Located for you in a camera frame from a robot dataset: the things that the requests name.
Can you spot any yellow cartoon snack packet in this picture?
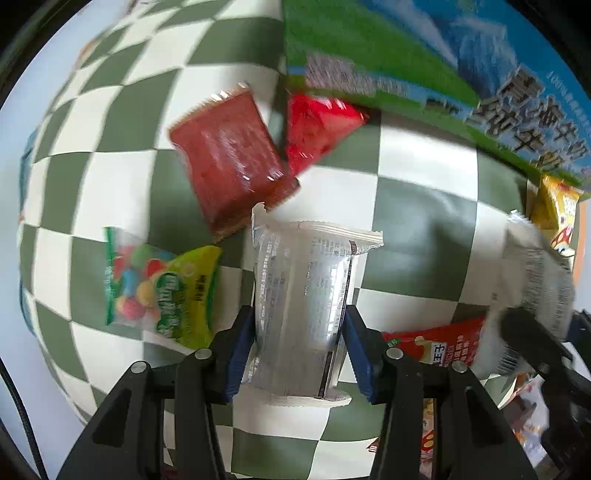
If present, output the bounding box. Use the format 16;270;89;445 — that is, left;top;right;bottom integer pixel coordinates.
529;173;585;257

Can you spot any blue green printed cardboard box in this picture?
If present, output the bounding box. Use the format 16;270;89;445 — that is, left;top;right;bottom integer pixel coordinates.
283;0;591;190

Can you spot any white silver snack packet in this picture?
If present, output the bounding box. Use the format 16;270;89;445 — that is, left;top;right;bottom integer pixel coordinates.
473;210;578;379

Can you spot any green yellow candy packet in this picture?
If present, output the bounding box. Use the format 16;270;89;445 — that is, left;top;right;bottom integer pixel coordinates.
104;226;223;350

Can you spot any white printed snack packet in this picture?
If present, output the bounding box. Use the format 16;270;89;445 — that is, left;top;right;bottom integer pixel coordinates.
501;374;552;467

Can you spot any clear silver snack packet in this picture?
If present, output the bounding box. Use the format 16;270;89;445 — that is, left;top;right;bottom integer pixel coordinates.
242;203;384;409

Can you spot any black cable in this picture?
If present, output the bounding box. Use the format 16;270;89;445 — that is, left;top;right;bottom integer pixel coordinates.
0;360;49;480

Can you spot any dark red snack packet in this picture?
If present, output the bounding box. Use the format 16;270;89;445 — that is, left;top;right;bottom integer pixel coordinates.
167;83;301;243

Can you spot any red snack packet white print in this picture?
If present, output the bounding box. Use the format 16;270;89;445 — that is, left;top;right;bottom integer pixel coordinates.
382;318;490;370

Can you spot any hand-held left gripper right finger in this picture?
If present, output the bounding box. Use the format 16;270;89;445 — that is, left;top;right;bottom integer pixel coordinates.
342;305;539;480

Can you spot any shiny bright red snack packet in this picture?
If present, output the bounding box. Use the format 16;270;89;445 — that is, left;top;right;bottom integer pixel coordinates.
283;92;370;176

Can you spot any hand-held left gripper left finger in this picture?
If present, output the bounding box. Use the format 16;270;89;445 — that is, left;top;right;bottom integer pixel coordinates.
55;305;257;480

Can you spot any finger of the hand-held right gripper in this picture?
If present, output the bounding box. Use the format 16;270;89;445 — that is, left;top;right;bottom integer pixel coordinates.
566;310;591;344
501;307;575;374

